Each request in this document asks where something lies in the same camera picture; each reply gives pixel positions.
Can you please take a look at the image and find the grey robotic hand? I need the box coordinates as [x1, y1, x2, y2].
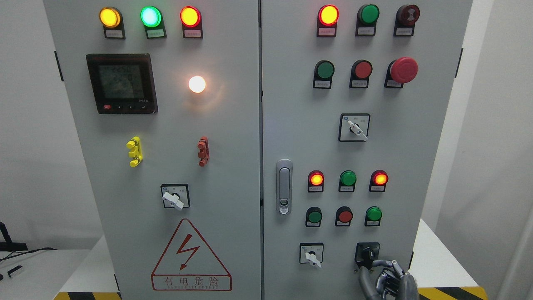
[359, 260, 419, 300]

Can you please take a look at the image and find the black digital power meter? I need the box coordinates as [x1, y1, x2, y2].
[86, 53, 158, 114]

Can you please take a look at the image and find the white selector switch upper right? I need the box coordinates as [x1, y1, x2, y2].
[338, 113, 371, 142]

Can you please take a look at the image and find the white glowing lamp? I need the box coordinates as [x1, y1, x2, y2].
[188, 75, 207, 93]

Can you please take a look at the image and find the green lit indicator light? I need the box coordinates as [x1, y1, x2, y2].
[139, 6, 167, 39]

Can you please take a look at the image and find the red push button lower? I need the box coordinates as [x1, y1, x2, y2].
[335, 206, 354, 227]

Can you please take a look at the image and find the red lit indicator middle left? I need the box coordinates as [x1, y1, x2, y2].
[308, 170, 325, 193]

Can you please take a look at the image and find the green unlit indicator right top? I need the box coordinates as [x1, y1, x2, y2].
[355, 4, 380, 36]

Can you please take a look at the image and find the red lit indicator left door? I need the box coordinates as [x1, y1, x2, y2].
[179, 5, 202, 39]

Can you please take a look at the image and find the yellow indicator light top left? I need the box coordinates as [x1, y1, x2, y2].
[99, 6, 126, 39]

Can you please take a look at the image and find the red emergency stop mushroom button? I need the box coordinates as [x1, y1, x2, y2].
[384, 56, 418, 88]

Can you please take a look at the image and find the green push button lower left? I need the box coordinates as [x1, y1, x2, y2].
[305, 207, 322, 227]

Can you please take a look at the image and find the black stand at left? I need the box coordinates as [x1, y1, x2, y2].
[0, 222, 28, 251]

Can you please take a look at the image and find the green indicator middle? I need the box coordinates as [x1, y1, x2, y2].
[338, 170, 357, 193]

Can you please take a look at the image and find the green push button upper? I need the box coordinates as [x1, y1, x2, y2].
[313, 60, 335, 89]

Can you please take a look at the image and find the silver door latch handle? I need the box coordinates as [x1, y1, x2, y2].
[276, 159, 293, 215]

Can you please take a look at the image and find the dark red buzzer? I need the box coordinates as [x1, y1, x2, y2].
[394, 4, 421, 37]

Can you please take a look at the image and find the black rotary knob switch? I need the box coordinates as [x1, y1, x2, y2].
[354, 242, 381, 269]

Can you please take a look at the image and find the grey electrical control cabinet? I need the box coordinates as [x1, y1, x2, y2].
[44, 0, 473, 300]

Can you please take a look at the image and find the red lit indicator right top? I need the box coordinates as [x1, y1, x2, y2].
[316, 4, 339, 37]

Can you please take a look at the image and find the white selector switch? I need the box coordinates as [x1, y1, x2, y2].
[338, 113, 371, 142]
[299, 242, 324, 268]

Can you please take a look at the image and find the red indicator middle right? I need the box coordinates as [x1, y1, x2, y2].
[368, 170, 389, 192]

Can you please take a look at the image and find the red push button upper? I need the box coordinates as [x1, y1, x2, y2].
[349, 60, 373, 89]

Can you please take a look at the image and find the yellow terminal clip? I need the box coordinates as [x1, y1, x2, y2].
[126, 136, 143, 168]

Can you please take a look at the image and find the green push button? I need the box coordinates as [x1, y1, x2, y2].
[313, 60, 335, 89]
[305, 207, 322, 227]

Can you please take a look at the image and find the white selector switch left door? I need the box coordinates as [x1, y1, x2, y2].
[160, 183, 191, 210]

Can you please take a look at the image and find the black cable on table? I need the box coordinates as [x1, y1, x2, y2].
[0, 247, 57, 263]

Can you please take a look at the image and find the red push button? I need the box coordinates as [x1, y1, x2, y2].
[335, 206, 354, 227]
[349, 60, 373, 89]

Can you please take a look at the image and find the red high voltage warning sticker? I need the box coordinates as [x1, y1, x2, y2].
[151, 218, 232, 292]

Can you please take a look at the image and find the green indicator lower right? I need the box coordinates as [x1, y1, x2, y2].
[365, 206, 383, 227]

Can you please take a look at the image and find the small black white device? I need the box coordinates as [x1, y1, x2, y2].
[7, 265, 23, 278]

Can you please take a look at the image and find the red terminal clip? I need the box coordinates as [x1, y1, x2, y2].
[197, 135, 210, 167]

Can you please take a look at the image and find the white selector switch lower right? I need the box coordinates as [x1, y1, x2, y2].
[299, 242, 324, 268]

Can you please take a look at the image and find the red lit indicator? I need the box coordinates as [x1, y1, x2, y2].
[308, 170, 325, 193]
[316, 4, 339, 37]

